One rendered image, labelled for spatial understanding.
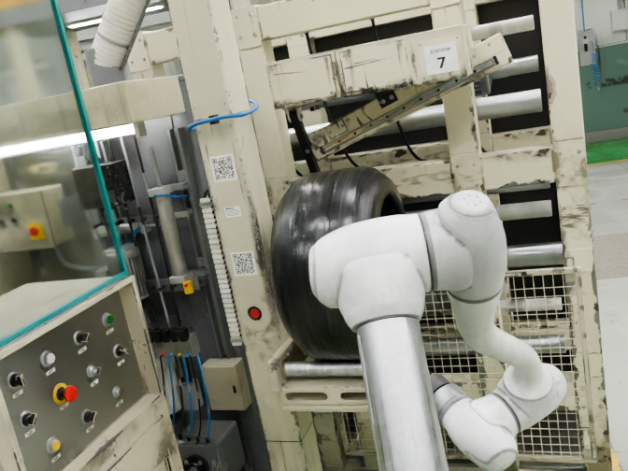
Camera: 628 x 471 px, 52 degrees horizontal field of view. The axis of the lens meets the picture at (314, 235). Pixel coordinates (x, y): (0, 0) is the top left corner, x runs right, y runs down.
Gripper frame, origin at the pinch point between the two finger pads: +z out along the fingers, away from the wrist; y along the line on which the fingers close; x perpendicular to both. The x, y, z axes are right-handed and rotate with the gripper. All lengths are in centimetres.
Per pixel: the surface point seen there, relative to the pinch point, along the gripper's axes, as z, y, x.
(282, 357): 29.2, 13.0, -23.3
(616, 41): 533, 445, 681
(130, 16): 123, -63, -1
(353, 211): 21.0, -26.5, 10.9
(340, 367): 14.6, 14.2, -11.9
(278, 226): 33.5, -25.9, -5.8
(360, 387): 7.5, 17.2, -10.8
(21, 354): 31, -38, -74
